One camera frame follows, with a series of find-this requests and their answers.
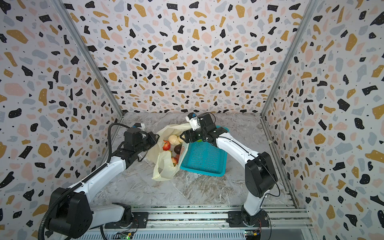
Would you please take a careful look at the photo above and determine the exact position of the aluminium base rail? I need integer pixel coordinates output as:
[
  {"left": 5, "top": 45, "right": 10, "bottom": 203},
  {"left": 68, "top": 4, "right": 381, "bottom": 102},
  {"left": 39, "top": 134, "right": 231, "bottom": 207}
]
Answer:
[{"left": 103, "top": 205, "right": 317, "bottom": 240}]

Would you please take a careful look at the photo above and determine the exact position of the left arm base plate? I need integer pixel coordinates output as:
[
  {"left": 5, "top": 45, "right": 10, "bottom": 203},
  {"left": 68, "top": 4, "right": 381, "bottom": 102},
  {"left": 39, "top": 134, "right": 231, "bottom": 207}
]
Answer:
[{"left": 104, "top": 212, "right": 149, "bottom": 230}]

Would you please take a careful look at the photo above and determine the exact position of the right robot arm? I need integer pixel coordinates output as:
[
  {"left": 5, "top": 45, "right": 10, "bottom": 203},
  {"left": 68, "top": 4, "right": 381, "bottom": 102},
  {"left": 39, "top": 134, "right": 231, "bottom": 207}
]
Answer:
[{"left": 181, "top": 113, "right": 278, "bottom": 222}]

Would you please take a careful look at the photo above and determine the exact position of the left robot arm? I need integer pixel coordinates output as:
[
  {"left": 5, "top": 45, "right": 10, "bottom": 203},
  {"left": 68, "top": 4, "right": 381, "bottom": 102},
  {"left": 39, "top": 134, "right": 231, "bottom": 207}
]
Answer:
[{"left": 38, "top": 124, "right": 160, "bottom": 240}]

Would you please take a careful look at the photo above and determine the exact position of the left black corrugated cable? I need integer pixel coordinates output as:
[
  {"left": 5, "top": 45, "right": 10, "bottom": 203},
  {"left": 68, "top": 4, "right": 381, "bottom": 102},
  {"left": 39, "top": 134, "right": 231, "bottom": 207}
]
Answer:
[{"left": 37, "top": 173, "right": 97, "bottom": 240}]

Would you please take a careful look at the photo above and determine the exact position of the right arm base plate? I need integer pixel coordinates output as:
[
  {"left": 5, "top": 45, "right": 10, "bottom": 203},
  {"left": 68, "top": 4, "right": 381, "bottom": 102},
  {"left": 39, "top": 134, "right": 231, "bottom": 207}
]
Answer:
[{"left": 227, "top": 210, "right": 270, "bottom": 228}]

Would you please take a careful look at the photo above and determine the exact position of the dark purple fruit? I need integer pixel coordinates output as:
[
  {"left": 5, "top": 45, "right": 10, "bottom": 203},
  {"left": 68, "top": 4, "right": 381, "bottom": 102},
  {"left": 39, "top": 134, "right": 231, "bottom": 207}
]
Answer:
[{"left": 174, "top": 145, "right": 183, "bottom": 155}]

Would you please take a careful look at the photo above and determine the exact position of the pink peach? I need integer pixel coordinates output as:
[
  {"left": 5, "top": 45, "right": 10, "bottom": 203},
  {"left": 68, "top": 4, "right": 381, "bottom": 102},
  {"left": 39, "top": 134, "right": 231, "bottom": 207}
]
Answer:
[{"left": 171, "top": 157, "right": 179, "bottom": 167}]

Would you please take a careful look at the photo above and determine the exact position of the translucent yellowish plastic bag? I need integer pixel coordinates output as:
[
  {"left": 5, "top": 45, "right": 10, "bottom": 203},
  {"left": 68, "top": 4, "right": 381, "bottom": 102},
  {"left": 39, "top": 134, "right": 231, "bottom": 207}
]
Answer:
[{"left": 147, "top": 123, "right": 192, "bottom": 182}]

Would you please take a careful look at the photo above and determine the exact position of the beige potato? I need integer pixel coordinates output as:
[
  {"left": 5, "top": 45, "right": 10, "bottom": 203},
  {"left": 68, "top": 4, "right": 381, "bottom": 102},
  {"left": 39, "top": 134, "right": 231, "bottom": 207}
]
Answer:
[{"left": 168, "top": 135, "right": 181, "bottom": 146}]

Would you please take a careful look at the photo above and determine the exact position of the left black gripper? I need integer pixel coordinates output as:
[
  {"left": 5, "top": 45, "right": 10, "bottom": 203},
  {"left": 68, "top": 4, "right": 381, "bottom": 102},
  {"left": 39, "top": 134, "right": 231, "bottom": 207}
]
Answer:
[{"left": 134, "top": 131, "right": 159, "bottom": 155}]

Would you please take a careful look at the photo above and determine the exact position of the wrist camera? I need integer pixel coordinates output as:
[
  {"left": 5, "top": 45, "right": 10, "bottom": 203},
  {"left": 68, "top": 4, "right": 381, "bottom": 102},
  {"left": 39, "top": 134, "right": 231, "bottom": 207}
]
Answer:
[
  {"left": 186, "top": 113, "right": 200, "bottom": 131},
  {"left": 132, "top": 123, "right": 145, "bottom": 130}
]

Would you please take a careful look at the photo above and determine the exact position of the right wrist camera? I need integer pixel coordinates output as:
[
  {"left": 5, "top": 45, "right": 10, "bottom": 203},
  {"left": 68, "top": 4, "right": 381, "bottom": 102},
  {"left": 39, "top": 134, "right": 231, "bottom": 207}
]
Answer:
[{"left": 186, "top": 113, "right": 200, "bottom": 131}]

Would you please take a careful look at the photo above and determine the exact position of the teal plastic basket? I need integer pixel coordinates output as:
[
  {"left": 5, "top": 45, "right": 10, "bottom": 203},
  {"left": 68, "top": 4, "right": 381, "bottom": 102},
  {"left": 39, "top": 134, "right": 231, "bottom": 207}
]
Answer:
[{"left": 180, "top": 130, "right": 227, "bottom": 177}]

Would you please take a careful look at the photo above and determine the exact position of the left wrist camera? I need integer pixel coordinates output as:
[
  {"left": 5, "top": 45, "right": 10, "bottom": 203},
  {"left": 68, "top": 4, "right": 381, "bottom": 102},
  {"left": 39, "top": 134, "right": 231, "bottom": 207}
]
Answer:
[{"left": 132, "top": 123, "right": 145, "bottom": 130}]

